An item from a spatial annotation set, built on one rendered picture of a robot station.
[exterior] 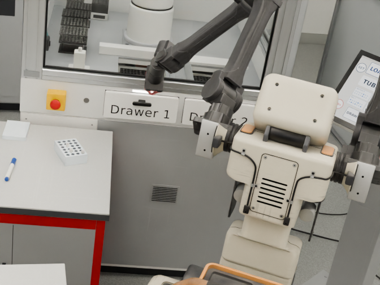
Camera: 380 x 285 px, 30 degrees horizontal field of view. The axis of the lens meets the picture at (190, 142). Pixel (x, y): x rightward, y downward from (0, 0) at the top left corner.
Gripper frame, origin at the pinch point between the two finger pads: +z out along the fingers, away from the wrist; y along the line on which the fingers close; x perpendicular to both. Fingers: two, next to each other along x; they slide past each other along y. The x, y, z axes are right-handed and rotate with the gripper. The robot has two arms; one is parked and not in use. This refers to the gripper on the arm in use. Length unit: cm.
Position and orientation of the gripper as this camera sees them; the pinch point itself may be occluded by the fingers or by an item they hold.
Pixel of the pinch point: (151, 89)
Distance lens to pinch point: 269.4
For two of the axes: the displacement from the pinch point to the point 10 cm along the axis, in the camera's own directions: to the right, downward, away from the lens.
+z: -1.7, 4.2, 8.9
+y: 0.4, -9.0, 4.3
